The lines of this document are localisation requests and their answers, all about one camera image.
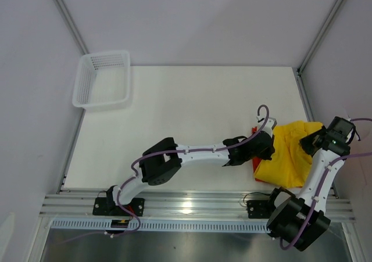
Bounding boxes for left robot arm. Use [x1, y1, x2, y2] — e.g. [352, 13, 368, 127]
[105, 130, 275, 216]

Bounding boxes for orange shorts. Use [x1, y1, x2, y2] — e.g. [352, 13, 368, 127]
[252, 127, 264, 182]

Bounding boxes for yellow shorts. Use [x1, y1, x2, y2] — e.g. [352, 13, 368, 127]
[255, 121, 323, 188]

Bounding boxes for left aluminium frame post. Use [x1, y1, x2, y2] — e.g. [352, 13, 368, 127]
[53, 0, 89, 55]

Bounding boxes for aluminium frame post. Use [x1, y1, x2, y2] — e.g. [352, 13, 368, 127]
[53, 0, 89, 55]
[296, 0, 347, 77]

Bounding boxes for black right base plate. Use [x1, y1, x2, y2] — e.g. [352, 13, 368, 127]
[243, 199, 276, 219]

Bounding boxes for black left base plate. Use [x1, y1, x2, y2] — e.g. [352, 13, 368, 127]
[92, 197, 145, 217]

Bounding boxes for slotted cable duct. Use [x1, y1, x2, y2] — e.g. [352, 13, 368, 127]
[51, 218, 270, 234]

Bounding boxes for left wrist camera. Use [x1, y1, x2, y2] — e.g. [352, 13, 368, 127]
[256, 116, 277, 137]

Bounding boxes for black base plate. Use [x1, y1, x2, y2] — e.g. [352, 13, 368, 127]
[243, 199, 276, 219]
[92, 197, 145, 217]

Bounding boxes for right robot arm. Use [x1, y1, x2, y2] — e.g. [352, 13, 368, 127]
[265, 117, 356, 252]

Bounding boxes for right aluminium frame post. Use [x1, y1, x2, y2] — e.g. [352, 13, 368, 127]
[296, 0, 347, 77]

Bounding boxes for white plastic basket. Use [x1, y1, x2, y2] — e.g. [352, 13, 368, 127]
[72, 50, 132, 112]

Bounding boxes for aluminium mounting rail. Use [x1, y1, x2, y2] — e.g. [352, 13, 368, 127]
[39, 189, 357, 222]

